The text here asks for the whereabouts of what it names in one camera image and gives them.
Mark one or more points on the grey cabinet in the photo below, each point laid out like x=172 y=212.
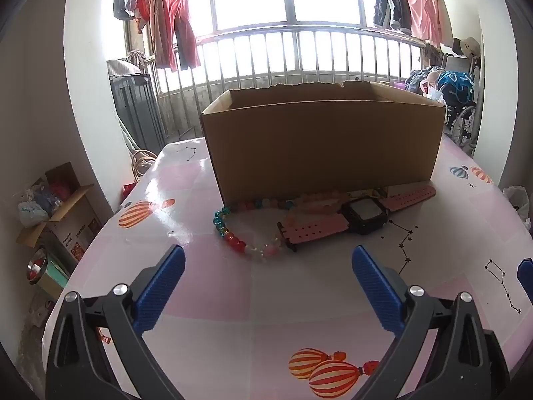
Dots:
x=137 y=108

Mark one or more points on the dark hanging jacket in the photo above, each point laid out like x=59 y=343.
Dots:
x=389 y=0

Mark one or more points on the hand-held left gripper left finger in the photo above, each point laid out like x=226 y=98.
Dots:
x=160 y=287

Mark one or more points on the purple container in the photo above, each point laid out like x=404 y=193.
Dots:
x=399 y=87

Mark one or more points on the teal box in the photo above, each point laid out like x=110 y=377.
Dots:
x=56 y=277

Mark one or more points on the pink printed tablecloth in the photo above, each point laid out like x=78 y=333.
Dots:
x=250 y=300

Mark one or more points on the grey pillow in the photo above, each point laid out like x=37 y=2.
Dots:
x=123 y=68

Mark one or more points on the red hanging garment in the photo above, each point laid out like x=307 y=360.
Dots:
x=183 y=21

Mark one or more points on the brown cardboard box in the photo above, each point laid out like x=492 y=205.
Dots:
x=320 y=146

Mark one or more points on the wheelchair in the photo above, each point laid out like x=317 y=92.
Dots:
x=462 y=121

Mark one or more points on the metal pot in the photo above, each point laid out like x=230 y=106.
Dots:
x=36 y=266

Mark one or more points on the grey hanging garment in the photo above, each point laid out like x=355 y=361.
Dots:
x=123 y=6

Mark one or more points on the pink hanging shirt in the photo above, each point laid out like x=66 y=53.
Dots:
x=424 y=12

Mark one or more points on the pink and black smartwatch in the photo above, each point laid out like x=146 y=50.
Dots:
x=366 y=213

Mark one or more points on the red gift bag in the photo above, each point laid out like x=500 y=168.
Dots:
x=128 y=191

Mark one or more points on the printed cardboard carton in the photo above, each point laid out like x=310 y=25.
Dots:
x=70 y=221

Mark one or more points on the patterned white plastic bag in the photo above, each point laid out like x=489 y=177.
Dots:
x=433 y=89

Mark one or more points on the metal balcony railing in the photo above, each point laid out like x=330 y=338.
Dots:
x=291 y=26

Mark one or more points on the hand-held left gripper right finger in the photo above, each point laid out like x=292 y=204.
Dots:
x=377 y=287

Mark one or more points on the beige hanging garment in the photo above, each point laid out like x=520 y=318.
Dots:
x=156 y=21

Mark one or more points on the blue bag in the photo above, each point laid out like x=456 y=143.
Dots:
x=456 y=85

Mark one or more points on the beige hat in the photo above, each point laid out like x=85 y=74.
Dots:
x=470 y=46

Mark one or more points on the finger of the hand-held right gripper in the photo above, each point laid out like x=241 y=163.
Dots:
x=526 y=274

